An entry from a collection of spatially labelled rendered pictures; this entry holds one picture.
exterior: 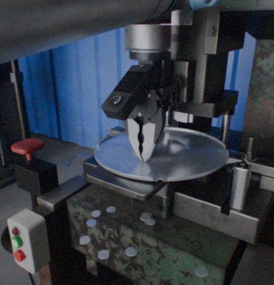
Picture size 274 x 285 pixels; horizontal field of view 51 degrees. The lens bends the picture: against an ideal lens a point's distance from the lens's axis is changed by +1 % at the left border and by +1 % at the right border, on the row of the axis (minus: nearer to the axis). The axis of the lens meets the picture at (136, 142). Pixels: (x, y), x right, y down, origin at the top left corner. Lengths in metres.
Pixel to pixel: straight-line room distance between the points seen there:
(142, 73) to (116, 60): 1.70
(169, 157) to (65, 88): 2.13
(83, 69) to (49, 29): 2.24
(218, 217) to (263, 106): 0.36
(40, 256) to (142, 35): 0.54
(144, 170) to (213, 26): 0.28
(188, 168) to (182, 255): 0.16
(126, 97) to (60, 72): 2.19
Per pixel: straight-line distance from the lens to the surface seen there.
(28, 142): 0.80
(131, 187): 0.50
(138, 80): 0.50
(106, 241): 0.71
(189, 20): 0.61
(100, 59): 2.33
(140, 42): 0.51
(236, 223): 0.62
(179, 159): 0.60
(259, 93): 0.85
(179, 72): 0.59
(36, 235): 0.73
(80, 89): 2.52
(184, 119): 0.71
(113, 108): 0.46
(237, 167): 0.57
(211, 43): 0.56
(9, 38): 0.21
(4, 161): 2.21
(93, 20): 0.25
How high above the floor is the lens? 1.04
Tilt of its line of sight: 22 degrees down
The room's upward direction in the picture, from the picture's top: straight up
